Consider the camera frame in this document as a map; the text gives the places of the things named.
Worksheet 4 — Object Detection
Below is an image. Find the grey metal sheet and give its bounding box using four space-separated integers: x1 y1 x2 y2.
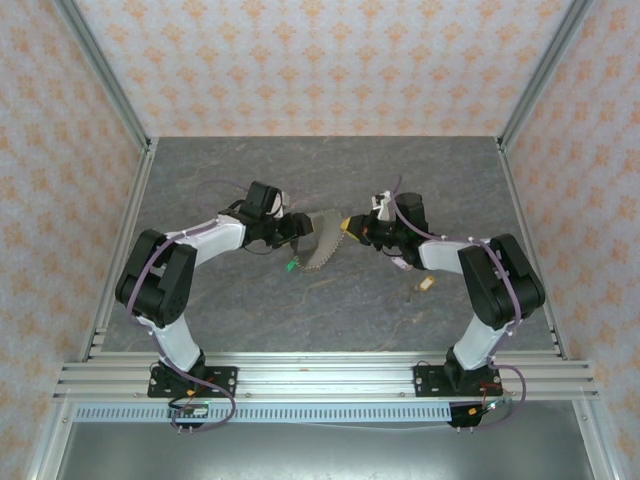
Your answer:
53 422 597 480

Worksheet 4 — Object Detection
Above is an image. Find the aluminium side rail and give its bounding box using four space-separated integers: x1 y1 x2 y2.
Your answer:
496 138 571 361
77 138 160 362

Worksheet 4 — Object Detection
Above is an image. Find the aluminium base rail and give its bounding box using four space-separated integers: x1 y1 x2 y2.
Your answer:
52 349 601 402

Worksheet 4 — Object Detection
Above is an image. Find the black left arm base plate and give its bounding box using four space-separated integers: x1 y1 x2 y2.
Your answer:
146 365 239 399

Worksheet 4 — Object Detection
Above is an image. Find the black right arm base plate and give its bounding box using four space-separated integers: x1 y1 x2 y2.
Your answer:
412 364 504 399

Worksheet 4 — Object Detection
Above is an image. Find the white slotted cable duct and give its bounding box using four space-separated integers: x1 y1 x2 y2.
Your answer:
73 403 454 424

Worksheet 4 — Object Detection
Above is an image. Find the aluminium frame post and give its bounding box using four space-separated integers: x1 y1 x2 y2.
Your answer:
52 0 154 151
496 0 599 151

